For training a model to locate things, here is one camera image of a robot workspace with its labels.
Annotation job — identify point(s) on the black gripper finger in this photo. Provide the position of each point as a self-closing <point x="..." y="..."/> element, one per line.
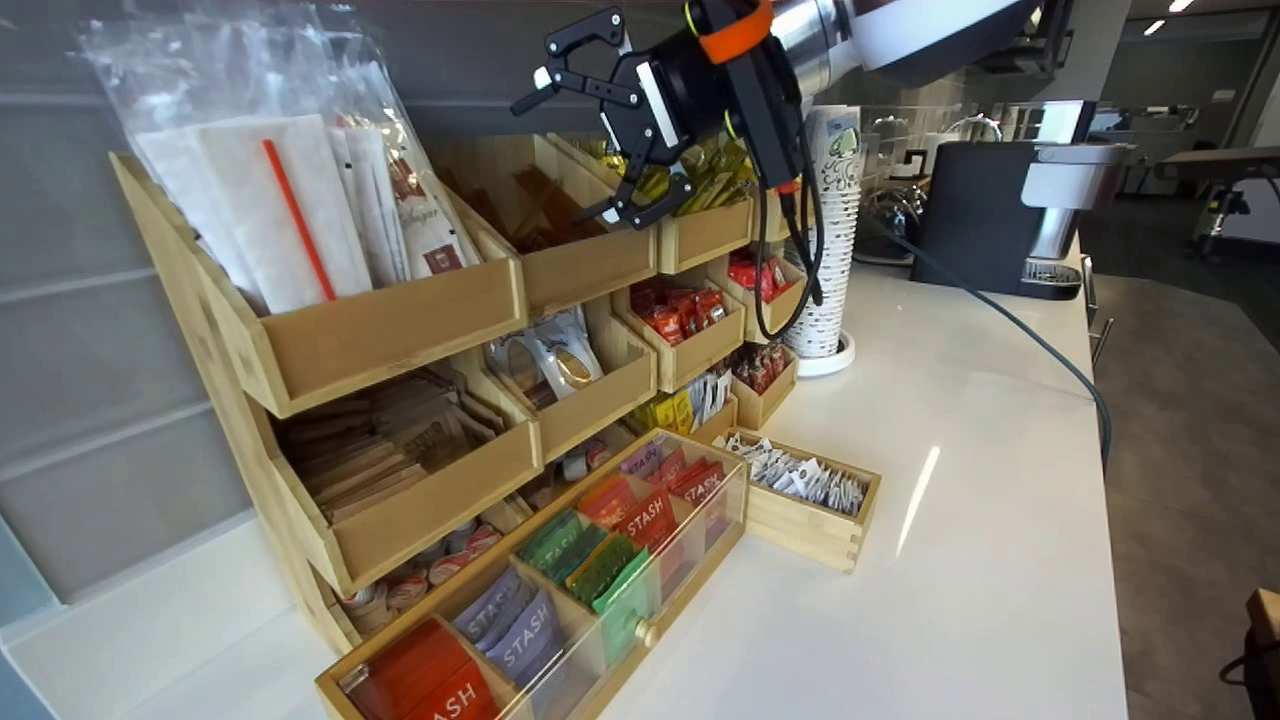
<point x="606" y="83"/>
<point x="660" y="185"/>

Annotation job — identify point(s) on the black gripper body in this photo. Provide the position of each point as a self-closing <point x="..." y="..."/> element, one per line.
<point x="685" y="92"/>

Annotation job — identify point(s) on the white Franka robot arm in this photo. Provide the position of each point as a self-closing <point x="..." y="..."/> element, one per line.
<point x="880" y="34"/>

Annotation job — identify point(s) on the yellow sweetener packet pile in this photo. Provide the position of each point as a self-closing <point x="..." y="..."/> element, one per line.
<point x="712" y="182"/>

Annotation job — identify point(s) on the printed paper cup stack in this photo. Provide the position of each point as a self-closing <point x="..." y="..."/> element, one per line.
<point x="826" y="224"/>

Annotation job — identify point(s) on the white nut butter packet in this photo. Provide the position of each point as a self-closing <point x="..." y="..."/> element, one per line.
<point x="570" y="355"/>

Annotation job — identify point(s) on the white condiment packet pile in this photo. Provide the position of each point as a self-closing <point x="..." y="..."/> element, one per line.
<point x="711" y="397"/>

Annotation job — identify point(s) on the yellow condiment packet pile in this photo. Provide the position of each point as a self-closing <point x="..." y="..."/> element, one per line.
<point x="660" y="411"/>

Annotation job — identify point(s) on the clear snack packet pile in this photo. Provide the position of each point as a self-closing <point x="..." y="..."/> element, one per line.
<point x="512" y="373"/>

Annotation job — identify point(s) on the clear bag of wrapped straws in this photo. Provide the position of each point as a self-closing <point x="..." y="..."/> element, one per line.
<point x="402" y="201"/>

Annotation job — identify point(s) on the white round cup base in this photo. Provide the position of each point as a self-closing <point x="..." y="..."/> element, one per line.
<point x="820" y="364"/>

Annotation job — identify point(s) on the purple tea bag stack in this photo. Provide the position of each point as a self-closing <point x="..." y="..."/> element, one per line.
<point x="652" y="462"/>

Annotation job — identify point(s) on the bamboo tiered organizer shelf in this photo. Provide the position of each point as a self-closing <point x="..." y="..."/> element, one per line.
<point x="402" y="327"/>

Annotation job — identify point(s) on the dark red tea bag stack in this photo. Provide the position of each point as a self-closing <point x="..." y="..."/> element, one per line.
<point x="698" y="482"/>

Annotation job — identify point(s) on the black coffee machine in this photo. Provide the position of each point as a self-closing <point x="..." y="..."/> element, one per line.
<point x="966" y="213"/>

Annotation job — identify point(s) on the white sugar packet pile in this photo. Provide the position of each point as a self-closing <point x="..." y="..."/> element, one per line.
<point x="803" y="477"/>

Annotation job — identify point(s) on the orange tea bag stack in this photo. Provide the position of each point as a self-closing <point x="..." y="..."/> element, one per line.
<point x="624" y="514"/>

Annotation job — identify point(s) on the red drinking straw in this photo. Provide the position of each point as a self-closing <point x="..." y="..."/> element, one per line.
<point x="299" y="213"/>

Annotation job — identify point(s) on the small open wooden box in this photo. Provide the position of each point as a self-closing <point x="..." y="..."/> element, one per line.
<point x="803" y="535"/>

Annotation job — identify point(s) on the green tea bag stack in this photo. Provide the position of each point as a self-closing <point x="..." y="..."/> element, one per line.
<point x="586" y="563"/>

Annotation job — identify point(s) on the wooden tea box clear lid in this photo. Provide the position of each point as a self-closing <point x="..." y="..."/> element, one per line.
<point x="683" y="573"/>

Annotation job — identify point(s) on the large clear plastic bag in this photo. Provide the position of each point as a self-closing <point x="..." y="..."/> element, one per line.
<point x="227" y="201"/>

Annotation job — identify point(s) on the brown paper napkin stack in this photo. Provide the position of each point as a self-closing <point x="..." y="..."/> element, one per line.
<point x="361" y="462"/>

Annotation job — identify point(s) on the mixed small packet pile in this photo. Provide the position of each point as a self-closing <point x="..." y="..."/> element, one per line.
<point x="424" y="573"/>

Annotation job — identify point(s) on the blue tea bag stack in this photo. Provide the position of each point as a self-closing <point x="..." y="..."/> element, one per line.
<point x="507" y="622"/>

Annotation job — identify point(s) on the grey office desk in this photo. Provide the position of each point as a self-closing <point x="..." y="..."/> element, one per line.
<point x="1223" y="162"/>

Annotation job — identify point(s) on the dark brown chair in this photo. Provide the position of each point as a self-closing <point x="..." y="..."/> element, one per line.
<point x="1263" y="652"/>

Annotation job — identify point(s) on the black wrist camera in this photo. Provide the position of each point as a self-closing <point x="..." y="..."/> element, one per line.
<point x="773" y="120"/>

